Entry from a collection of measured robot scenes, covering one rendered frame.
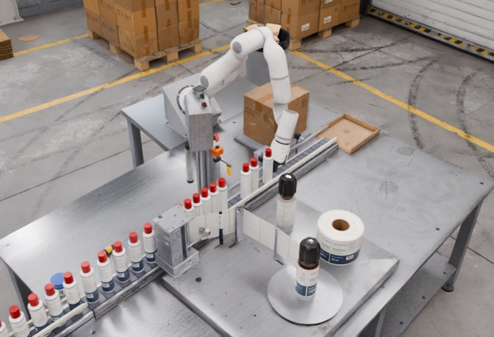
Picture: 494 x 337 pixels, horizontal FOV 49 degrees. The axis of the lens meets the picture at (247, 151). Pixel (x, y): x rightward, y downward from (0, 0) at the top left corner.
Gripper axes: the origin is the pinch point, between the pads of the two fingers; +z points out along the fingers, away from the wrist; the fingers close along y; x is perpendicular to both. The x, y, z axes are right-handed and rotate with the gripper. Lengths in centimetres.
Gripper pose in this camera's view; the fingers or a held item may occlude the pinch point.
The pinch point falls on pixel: (274, 168)
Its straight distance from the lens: 282.3
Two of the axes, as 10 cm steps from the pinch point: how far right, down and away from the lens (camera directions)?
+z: -2.5, 9.1, 3.4
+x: 6.4, -1.1, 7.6
